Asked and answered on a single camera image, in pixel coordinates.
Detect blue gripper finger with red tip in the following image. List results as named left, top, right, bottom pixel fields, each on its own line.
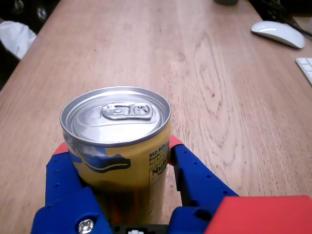
left=168, top=135, right=239, bottom=208
left=31, top=142, right=113, bottom=234

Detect yellow energy drink can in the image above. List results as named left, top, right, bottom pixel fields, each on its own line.
left=60, top=86, right=171, bottom=225

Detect white keyboard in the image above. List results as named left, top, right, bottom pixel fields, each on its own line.
left=295, top=58, right=312, bottom=87

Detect white crumpled cloth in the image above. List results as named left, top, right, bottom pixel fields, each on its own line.
left=0, top=20, right=38, bottom=60

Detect white computer mouse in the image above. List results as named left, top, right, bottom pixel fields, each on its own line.
left=251, top=20, right=306, bottom=49

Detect black office chair base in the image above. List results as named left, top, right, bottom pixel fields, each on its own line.
left=0, top=0, right=59, bottom=32

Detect red camera mount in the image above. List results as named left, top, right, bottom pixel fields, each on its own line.
left=204, top=195, right=312, bottom=234

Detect black cable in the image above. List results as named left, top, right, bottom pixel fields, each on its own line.
left=268, top=4, right=312, bottom=38

